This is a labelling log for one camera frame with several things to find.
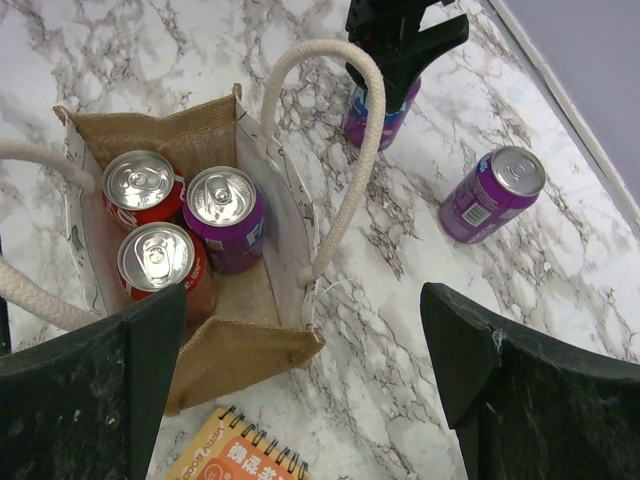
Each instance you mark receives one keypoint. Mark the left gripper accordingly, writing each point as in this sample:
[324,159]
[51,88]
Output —
[389,32]

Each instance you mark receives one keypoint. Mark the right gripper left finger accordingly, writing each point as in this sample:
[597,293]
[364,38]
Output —
[88,404]

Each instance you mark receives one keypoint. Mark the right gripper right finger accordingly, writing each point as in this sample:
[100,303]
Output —
[525,405]

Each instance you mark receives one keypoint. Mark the red cola can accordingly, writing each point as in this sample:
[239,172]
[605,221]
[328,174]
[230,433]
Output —
[141,187]
[160,254]

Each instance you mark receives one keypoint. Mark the orange spiral notebook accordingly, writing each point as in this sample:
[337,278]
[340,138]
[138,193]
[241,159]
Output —
[229,447]

